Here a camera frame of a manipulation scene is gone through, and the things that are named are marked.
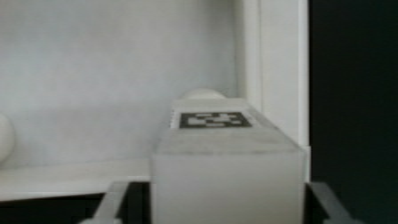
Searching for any white L-shaped obstacle wall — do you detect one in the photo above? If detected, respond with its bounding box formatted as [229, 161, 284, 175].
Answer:
[259, 0, 311, 152]

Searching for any white square tabletop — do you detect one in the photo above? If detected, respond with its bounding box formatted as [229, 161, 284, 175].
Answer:
[0, 0, 243, 201]

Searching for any white table leg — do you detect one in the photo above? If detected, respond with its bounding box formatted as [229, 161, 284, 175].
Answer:
[151, 89, 307, 224]

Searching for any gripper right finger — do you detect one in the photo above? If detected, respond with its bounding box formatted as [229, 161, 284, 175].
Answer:
[302, 182, 364, 224]

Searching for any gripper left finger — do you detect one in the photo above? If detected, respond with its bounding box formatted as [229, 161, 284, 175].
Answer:
[78, 182, 151, 224]

